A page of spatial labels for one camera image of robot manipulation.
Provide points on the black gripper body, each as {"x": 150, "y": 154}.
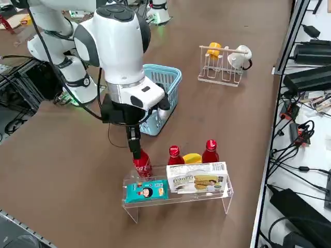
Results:
{"x": 121, "y": 115}

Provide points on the red drink bottle white script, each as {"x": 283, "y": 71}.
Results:
{"x": 142, "y": 165}

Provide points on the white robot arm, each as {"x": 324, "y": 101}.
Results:
{"x": 113, "y": 44}
{"x": 163, "y": 14}

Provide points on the yellow plastic fruit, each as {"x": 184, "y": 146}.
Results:
{"x": 192, "y": 158}

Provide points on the blue plastic basket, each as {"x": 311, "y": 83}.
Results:
{"x": 170, "y": 77}

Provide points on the clear acrylic rack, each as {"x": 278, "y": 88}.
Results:
{"x": 196, "y": 197}

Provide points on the teal snack packet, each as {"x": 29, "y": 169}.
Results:
{"x": 144, "y": 192}

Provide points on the white cracker box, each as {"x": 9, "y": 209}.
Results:
{"x": 196, "y": 178}

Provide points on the yellow cup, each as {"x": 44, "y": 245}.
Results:
{"x": 213, "y": 54}

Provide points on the yellow box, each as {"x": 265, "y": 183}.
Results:
{"x": 26, "y": 20}

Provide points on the red metal stand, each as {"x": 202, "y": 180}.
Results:
{"x": 10, "y": 28}

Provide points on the orange black electronic module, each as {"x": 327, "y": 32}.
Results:
{"x": 291, "y": 111}

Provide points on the grey black electronic module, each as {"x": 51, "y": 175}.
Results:
{"x": 294, "y": 131}

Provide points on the large black power supply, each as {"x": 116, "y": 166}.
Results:
{"x": 297, "y": 209}

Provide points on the black power supply brick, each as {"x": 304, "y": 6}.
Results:
{"x": 313, "y": 54}
{"x": 307, "y": 78}

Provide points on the small black power adapter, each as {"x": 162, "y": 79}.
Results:
{"x": 311, "y": 31}

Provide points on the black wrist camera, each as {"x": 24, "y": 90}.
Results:
{"x": 164, "y": 102}

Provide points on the grey aluminium rail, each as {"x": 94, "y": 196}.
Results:
{"x": 26, "y": 226}

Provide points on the aluminium profile rail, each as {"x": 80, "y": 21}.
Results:
{"x": 292, "y": 38}

